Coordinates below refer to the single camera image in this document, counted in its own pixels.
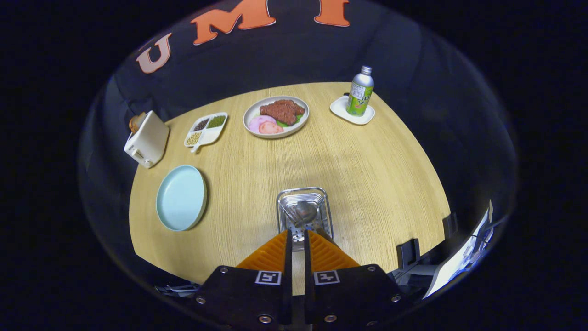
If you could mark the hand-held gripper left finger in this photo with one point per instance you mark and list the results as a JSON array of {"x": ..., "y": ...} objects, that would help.
[{"x": 288, "y": 257}]

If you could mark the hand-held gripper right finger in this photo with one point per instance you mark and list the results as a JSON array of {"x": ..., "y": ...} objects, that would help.
[{"x": 308, "y": 257}]

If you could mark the silver spoon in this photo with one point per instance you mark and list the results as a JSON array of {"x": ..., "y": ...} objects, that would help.
[{"x": 305, "y": 211}]

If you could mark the metal drain tray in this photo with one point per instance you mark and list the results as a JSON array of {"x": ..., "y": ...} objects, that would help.
[{"x": 298, "y": 195}]

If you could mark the black table clamp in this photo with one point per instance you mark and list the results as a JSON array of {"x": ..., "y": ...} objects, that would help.
[
  {"x": 450, "y": 225},
  {"x": 408, "y": 253}
]

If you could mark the light blue plate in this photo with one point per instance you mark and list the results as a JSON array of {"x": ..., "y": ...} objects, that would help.
[{"x": 181, "y": 197}]

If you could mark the white round plate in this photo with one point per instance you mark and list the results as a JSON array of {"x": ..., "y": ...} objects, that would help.
[{"x": 294, "y": 128}]

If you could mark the salmon ham slice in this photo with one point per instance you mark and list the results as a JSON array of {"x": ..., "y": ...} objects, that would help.
[{"x": 271, "y": 128}]

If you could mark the green lettuce leaf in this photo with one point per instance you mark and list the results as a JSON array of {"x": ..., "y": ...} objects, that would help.
[{"x": 298, "y": 118}]

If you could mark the pink ham slice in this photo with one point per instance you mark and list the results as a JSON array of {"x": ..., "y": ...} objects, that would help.
[{"x": 257, "y": 122}]

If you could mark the white divided dish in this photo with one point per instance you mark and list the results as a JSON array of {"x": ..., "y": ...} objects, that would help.
[{"x": 209, "y": 135}]

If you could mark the brown steak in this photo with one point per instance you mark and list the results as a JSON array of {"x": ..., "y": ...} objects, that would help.
[{"x": 282, "y": 110}]

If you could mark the white square coaster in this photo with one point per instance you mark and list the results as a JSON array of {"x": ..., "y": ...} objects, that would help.
[{"x": 340, "y": 109}]

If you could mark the pile of yellow beans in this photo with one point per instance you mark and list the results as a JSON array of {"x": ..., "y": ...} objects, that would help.
[{"x": 194, "y": 138}]

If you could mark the pile of green beans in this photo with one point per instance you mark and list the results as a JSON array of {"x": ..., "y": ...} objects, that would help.
[{"x": 217, "y": 121}]

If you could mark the pile of dark red beans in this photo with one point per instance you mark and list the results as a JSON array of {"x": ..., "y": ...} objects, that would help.
[{"x": 200, "y": 124}]

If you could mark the green label metal bottle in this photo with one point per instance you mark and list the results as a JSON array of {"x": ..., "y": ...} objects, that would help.
[{"x": 359, "y": 96}]

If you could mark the white toaster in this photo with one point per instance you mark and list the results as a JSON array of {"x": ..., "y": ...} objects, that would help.
[{"x": 149, "y": 140}]

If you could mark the black backdrop cloth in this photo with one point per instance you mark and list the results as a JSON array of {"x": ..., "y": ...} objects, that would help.
[{"x": 294, "y": 59}]

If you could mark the toasted bread slice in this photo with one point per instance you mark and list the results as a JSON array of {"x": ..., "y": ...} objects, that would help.
[{"x": 137, "y": 122}]

